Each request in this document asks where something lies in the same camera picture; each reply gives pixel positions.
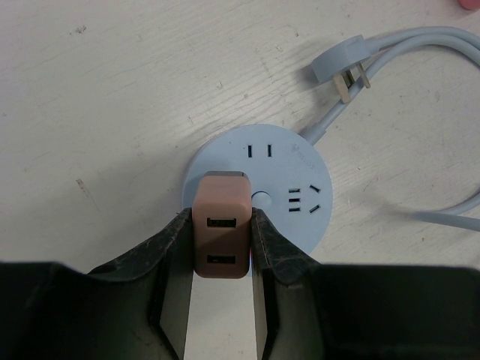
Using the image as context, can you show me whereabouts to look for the pink triangular power strip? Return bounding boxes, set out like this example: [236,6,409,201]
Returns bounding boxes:
[457,0,480,11]

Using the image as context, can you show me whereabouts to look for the rose gold charger plug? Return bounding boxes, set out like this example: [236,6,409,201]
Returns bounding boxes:
[191,171,253,279]

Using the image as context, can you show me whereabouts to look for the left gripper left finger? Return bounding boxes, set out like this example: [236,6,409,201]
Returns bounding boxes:
[1,209,194,359]

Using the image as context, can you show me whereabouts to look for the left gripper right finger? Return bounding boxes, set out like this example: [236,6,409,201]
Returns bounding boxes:
[251,209,479,359]

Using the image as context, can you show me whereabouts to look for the round light blue power strip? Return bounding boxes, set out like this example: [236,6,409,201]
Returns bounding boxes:
[181,124,333,254]

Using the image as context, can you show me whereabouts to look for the light blue power cord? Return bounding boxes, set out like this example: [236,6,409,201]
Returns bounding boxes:
[299,25,480,230]

